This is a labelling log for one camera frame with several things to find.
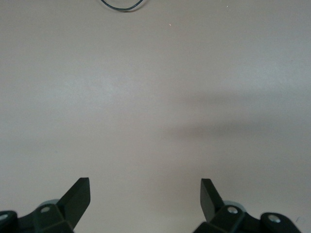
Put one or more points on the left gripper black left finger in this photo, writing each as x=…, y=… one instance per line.
x=73, y=201

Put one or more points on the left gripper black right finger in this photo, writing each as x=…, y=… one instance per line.
x=209, y=201

